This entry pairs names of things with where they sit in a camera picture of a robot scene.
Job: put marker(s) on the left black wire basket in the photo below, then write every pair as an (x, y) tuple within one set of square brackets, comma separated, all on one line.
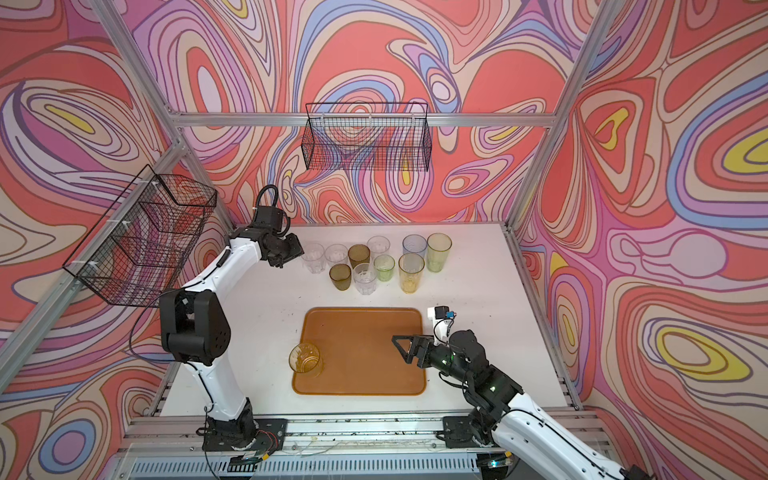
[(139, 251)]

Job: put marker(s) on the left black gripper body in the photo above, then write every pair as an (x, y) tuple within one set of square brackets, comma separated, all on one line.
[(286, 249)]

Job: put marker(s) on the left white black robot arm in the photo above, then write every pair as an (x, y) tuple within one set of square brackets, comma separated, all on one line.
[(196, 332)]

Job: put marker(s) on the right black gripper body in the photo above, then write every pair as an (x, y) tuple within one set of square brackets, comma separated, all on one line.
[(441, 358)]

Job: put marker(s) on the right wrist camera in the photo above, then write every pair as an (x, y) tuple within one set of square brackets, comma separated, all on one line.
[(440, 314)]

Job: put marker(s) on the green short glass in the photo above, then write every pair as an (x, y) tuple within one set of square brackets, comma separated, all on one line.
[(384, 265)]

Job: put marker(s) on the clear glass back centre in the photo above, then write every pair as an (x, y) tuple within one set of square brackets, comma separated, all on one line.
[(378, 245)]

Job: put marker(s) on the brown tall glass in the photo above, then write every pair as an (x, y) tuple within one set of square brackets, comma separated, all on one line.
[(359, 254)]

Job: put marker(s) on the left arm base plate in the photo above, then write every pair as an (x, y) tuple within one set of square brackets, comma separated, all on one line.
[(265, 435)]

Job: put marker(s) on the back black wire basket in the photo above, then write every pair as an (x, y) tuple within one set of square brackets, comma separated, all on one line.
[(367, 136)]

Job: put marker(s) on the yellow short plastic glass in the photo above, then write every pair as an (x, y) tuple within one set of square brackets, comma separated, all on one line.
[(306, 360)]

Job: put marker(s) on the black wire basket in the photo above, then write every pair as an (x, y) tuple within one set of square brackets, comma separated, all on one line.
[(139, 251), (367, 136)]

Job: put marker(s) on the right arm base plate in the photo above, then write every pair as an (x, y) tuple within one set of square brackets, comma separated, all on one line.
[(464, 431)]

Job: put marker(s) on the bluish clear tall glass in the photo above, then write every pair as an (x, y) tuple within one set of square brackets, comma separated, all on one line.
[(416, 244)]

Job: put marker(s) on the clear faceted glass front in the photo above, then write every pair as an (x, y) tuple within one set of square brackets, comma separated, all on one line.
[(365, 278)]

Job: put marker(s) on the green tall glass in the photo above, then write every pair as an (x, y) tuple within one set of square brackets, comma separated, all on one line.
[(439, 246)]

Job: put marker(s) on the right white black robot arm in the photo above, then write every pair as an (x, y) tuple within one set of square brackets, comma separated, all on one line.
[(505, 415)]

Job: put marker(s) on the yellow tall glass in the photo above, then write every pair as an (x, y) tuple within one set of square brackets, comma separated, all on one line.
[(411, 266)]

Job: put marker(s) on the clear faceted glass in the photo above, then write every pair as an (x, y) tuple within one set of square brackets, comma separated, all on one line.
[(365, 278), (313, 257)]

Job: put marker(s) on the brown short glass front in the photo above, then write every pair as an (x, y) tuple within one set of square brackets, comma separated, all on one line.
[(341, 276)]

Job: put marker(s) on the brown plastic tray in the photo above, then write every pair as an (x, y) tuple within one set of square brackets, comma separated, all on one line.
[(357, 355)]

